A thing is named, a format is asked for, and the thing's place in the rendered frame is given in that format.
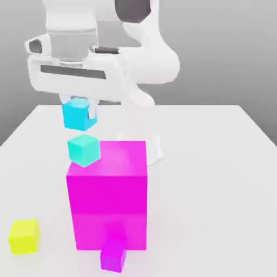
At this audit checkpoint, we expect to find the small yellow cube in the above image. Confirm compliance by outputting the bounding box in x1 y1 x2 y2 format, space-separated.
8 218 41 255

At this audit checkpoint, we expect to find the small turquoise cube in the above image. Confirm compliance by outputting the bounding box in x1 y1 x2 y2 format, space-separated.
67 134 101 168

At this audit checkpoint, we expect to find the large magenta box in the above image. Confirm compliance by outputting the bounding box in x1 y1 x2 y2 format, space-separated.
66 140 148 251

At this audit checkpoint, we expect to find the small purple cube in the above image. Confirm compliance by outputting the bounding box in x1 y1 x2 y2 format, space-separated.
100 239 127 273

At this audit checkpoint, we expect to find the small cyan cube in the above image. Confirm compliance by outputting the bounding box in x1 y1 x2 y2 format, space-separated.
62 97 97 132

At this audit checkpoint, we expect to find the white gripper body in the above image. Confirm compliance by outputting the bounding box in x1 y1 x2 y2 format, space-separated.
27 51 133 104

